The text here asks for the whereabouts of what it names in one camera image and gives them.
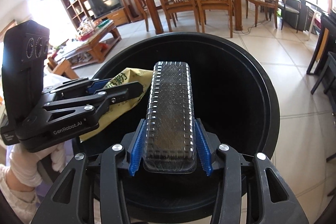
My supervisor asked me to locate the yellow food wrapper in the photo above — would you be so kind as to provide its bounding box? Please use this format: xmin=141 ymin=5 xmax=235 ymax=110
xmin=79 ymin=67 xmax=154 ymax=143

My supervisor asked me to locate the clear plastic tray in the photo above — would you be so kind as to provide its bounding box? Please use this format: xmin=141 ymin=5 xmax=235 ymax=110
xmin=143 ymin=61 xmax=197 ymax=173

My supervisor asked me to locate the black round trash bin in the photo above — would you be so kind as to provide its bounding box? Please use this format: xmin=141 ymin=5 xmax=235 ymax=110
xmin=72 ymin=32 xmax=281 ymax=217

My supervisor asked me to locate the left white gloved hand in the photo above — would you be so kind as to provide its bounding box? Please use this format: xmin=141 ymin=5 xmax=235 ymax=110
xmin=5 ymin=143 xmax=66 ymax=192

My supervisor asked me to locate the wooden coffee table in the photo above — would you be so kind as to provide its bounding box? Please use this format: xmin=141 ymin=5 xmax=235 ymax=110
xmin=47 ymin=20 xmax=121 ymax=76

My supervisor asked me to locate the wooden TV cabinet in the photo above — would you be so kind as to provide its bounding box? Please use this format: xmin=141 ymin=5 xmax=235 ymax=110
xmin=93 ymin=7 xmax=130 ymax=27

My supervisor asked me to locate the black flat television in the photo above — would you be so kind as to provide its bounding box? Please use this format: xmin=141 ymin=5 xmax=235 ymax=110
xmin=87 ymin=0 xmax=122 ymax=19

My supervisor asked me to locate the wooden bookshelf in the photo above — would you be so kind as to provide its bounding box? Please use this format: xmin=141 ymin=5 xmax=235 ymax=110
xmin=62 ymin=0 xmax=90 ymax=30

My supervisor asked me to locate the black armchair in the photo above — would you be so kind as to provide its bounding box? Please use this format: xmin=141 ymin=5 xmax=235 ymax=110
xmin=278 ymin=0 xmax=314 ymax=32

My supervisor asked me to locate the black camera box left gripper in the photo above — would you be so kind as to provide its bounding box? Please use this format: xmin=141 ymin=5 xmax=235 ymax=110
xmin=2 ymin=20 xmax=50 ymax=124

